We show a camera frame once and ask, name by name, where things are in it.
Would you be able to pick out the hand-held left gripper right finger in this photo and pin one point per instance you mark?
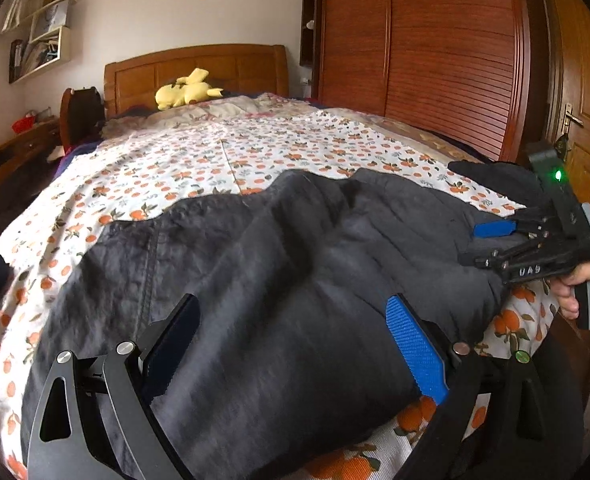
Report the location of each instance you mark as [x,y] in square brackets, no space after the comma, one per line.
[417,350]

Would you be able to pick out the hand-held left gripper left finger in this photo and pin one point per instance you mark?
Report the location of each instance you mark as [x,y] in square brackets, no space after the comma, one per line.
[170,350]

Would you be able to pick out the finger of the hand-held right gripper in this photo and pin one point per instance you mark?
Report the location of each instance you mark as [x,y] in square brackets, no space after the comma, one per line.
[495,259]
[495,229]

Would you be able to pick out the black jacket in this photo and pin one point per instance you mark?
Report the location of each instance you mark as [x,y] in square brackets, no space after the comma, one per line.
[275,260]

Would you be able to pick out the black cloth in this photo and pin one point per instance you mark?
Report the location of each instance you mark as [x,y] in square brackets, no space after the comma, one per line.
[495,180]

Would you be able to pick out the tan bed mat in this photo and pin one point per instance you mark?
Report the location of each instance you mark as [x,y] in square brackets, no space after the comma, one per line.
[450,147]

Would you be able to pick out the person's dark clothing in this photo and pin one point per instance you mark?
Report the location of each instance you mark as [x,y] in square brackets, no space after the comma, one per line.
[567,355]

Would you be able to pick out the wooden slatted wardrobe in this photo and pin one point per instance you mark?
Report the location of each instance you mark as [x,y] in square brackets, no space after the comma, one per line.
[425,60]

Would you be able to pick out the orange floral bedsheet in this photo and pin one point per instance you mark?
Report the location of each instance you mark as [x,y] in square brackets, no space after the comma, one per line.
[175,160]

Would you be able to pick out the black bag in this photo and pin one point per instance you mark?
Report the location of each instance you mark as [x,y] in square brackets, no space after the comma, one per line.
[85,115]

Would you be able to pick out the wooden desk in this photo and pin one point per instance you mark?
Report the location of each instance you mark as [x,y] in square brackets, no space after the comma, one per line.
[5,160]

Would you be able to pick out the yellow plush toy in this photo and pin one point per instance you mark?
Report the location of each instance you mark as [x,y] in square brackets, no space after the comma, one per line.
[190,92]

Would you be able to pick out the narrow open wooden shelf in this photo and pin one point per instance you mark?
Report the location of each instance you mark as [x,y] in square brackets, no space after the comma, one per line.
[307,47]

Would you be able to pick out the wooden chair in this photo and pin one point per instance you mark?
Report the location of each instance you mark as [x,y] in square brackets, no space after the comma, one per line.
[64,110]

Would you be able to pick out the red bowl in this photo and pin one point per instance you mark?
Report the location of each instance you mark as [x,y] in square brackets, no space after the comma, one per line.
[23,125]

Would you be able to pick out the wooden bed headboard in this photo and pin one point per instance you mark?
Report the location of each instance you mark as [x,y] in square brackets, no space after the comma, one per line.
[135,72]

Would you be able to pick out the black binder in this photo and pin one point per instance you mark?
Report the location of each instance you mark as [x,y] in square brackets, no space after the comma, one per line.
[15,62]

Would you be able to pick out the white cloth on shelf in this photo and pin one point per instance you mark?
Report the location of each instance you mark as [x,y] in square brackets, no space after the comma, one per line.
[15,10]

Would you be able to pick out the cream wall shelf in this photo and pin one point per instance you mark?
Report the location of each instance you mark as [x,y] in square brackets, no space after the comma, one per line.
[62,57]

